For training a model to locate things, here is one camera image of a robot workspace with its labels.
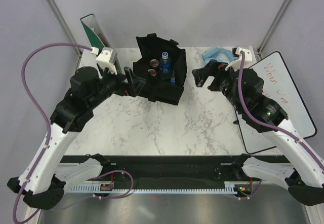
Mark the Red Bull can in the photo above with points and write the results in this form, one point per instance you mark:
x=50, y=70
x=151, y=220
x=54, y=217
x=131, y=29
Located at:
x=152, y=72
x=154, y=63

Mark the aluminium frame post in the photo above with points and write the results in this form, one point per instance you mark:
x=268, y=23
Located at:
x=275, y=23
x=59, y=17

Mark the black canvas bag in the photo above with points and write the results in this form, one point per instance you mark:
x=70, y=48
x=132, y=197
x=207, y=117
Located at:
x=151, y=47

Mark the light blue headphones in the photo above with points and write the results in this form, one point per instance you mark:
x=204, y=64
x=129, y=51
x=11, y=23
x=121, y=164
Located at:
x=214, y=53

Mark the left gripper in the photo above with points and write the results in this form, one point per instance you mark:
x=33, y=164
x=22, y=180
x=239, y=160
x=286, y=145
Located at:
x=133, y=87

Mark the green file holder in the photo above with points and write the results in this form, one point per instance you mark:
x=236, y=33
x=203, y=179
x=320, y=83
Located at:
x=94, y=32

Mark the blue label water bottle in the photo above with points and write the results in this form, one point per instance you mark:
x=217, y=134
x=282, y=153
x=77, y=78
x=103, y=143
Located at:
x=173, y=79

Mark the right aluminium frame post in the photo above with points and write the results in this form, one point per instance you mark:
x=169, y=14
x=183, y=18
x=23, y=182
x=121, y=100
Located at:
x=275, y=23

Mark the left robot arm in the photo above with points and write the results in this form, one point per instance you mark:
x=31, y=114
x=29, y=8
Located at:
x=40, y=184

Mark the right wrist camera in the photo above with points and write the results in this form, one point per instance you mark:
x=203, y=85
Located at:
x=243, y=57

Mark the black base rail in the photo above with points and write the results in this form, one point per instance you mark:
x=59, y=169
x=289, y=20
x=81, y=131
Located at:
x=170, y=172

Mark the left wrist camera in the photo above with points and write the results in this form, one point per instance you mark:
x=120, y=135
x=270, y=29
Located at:
x=105, y=59

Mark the whiteboard with red writing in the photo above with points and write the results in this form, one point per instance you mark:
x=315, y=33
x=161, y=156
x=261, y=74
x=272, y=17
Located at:
x=279, y=86

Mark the white cable duct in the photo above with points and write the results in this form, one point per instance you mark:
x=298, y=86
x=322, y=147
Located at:
x=105, y=188

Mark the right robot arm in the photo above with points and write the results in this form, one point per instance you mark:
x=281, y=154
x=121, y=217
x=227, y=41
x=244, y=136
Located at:
x=243, y=89

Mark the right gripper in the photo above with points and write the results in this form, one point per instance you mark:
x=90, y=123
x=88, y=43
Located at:
x=213, y=68

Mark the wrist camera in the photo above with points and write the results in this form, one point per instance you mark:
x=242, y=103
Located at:
x=105, y=59
x=243, y=57

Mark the left aluminium frame post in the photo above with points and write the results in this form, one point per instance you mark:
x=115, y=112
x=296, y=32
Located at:
x=59, y=17

